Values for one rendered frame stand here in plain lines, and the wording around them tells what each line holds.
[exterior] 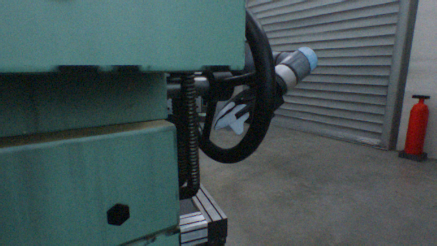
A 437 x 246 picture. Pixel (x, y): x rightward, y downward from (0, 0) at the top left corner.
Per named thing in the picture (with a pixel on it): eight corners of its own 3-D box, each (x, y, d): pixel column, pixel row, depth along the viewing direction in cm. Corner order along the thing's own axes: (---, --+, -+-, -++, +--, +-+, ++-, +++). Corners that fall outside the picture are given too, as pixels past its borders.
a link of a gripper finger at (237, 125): (229, 147, 59) (256, 123, 62) (219, 127, 56) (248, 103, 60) (222, 144, 61) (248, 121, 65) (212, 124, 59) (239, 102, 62)
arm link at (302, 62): (298, 67, 79) (322, 70, 72) (275, 86, 75) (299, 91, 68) (292, 43, 75) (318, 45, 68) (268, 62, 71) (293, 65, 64)
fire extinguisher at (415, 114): (426, 157, 241) (437, 95, 228) (420, 162, 230) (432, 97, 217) (404, 153, 255) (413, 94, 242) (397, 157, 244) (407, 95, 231)
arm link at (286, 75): (291, 64, 64) (268, 64, 71) (280, 73, 63) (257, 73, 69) (300, 89, 68) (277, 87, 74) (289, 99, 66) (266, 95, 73)
